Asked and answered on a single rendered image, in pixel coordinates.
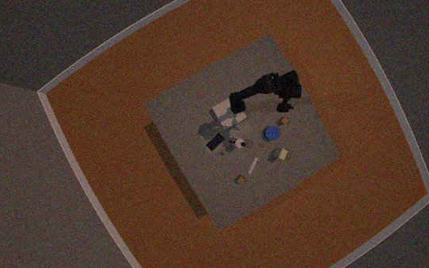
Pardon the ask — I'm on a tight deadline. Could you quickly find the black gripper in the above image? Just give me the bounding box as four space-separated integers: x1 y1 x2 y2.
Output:
274 87 294 113

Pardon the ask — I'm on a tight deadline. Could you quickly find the blue disc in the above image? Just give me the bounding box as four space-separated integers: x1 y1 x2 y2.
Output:
263 125 279 140

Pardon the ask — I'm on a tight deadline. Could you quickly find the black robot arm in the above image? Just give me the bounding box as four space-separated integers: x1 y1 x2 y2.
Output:
229 70 302 114

